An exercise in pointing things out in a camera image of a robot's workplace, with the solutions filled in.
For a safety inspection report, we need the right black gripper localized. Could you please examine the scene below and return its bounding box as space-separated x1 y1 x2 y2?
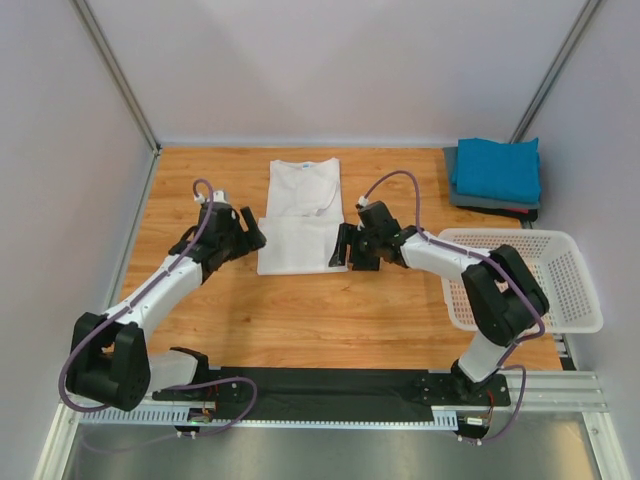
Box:
329 224 381 273

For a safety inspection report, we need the white t-shirt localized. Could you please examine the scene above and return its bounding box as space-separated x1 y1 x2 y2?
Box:
257 158 347 276

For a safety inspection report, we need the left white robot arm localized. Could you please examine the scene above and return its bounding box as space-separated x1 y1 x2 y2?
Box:
59 201 266 411

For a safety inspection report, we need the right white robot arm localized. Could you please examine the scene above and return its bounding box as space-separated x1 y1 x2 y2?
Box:
329 201 550 404

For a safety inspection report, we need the folded black red t-shirt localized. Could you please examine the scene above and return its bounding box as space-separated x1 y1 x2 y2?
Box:
463 206 539 222

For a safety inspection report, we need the white plastic basket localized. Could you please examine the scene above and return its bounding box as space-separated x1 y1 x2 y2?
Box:
439 228 603 334

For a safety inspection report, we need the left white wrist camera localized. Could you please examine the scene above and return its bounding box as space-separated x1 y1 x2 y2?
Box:
212 189 230 204

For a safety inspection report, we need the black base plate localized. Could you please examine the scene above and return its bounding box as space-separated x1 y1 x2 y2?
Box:
152 367 511 418

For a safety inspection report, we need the right aluminium corner post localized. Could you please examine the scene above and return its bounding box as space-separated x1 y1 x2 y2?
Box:
509 0 605 143

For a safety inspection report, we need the aluminium corner post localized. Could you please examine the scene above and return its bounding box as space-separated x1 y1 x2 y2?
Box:
69 0 161 154
509 0 605 143

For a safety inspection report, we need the grey slotted cable duct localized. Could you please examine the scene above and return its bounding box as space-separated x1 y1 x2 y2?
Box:
80 404 490 431

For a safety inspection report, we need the aluminium frame rail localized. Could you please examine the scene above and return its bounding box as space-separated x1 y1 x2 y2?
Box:
65 365 609 412

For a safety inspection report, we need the left aluminium corner post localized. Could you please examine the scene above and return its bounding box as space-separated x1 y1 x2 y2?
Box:
69 0 161 154

